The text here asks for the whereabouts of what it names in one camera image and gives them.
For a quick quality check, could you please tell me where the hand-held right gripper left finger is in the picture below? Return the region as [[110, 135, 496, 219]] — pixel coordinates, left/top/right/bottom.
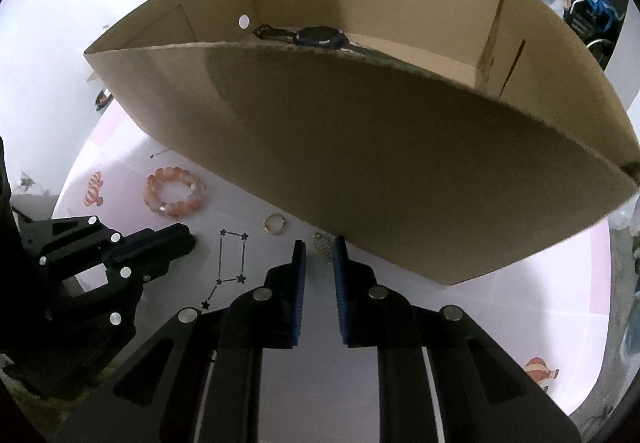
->
[[54, 239, 307, 443]]

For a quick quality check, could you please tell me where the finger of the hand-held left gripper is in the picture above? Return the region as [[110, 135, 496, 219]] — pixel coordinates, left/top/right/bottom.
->
[[22, 216, 196, 257], [40, 248, 194, 330]]

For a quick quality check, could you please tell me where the wheelchair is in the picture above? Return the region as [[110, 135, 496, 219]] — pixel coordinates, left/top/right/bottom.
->
[[565, 0, 628, 68]]

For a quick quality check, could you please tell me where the orange bead bracelet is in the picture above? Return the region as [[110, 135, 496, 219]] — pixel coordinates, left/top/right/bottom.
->
[[144, 166, 207, 217]]

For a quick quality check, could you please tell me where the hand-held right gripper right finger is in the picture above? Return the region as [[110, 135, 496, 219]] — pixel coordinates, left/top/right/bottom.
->
[[332, 235, 583, 443]]

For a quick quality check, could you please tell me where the dark blue smartwatch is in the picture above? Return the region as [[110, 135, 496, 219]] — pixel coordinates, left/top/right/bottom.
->
[[252, 24, 351, 48]]

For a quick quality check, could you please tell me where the cardboard box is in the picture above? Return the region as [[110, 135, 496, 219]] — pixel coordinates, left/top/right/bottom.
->
[[82, 0, 640, 286]]

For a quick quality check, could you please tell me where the blue bag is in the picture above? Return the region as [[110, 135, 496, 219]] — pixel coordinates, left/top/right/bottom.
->
[[570, 0, 621, 31]]

